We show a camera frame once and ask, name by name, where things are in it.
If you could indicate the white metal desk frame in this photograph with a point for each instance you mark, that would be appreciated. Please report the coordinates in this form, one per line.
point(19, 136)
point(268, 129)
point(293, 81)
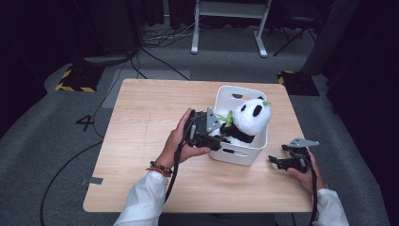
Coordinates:
point(196, 31)

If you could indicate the black tripod stand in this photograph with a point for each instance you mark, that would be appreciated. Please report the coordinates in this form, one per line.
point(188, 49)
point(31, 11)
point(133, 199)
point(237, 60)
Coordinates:
point(295, 34)

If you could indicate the panda plush toy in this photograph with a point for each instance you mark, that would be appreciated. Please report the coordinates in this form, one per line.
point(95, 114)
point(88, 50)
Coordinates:
point(247, 121)

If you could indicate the white plastic storage bin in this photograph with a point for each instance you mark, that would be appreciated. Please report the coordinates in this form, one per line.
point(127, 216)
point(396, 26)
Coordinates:
point(241, 153)

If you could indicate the grey tape piece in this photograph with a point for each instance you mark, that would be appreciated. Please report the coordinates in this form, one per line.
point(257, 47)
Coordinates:
point(94, 180)

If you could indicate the person's left hand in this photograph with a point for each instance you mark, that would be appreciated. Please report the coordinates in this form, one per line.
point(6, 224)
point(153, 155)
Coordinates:
point(175, 144)

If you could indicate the person's lap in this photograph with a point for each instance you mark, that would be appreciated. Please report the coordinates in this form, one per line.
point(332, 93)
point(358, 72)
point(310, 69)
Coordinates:
point(216, 220)

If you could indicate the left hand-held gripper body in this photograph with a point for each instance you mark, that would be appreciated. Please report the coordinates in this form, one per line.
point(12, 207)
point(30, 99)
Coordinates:
point(200, 128)

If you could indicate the person's right hand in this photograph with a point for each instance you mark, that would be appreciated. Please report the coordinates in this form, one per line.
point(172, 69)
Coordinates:
point(306, 180)

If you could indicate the black yellow striped base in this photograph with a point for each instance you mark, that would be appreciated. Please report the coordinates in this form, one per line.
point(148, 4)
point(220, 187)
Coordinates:
point(78, 78)
point(299, 83)

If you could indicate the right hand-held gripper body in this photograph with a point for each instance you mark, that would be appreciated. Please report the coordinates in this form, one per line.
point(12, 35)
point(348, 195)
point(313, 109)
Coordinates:
point(299, 157)

